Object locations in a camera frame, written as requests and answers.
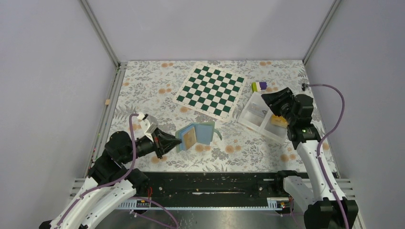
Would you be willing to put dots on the white card in tray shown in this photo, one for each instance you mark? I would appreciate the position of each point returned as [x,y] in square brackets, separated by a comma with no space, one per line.
[257,110]

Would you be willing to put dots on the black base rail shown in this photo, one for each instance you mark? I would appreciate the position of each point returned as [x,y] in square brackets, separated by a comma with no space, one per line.
[213,191]

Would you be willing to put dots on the green purple toy block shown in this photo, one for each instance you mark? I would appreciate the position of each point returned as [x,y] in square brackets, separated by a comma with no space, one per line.
[259,87]

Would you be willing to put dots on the orange credit card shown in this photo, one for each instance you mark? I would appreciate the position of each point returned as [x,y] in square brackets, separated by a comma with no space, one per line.
[189,138]
[278,121]

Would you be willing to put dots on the green white chessboard mat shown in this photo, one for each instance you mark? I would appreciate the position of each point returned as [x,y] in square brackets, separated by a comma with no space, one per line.
[211,90]

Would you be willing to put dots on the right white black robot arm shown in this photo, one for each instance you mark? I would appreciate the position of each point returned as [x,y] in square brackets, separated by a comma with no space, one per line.
[313,164]

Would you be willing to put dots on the clear plastic compartment tray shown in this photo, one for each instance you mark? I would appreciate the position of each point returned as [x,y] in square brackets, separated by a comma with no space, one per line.
[259,124]

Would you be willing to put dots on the green leather card holder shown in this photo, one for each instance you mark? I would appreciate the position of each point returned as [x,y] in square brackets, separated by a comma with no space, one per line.
[202,133]

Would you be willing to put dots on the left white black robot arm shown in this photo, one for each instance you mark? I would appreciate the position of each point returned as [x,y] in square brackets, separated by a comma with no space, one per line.
[109,183]

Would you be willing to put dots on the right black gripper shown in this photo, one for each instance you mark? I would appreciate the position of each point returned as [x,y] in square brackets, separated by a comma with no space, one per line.
[272,99]

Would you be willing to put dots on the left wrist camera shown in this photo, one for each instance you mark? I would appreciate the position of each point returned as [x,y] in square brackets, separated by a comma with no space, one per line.
[148,124]

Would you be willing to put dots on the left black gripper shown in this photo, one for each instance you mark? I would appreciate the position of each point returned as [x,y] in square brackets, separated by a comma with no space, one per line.
[164,141]

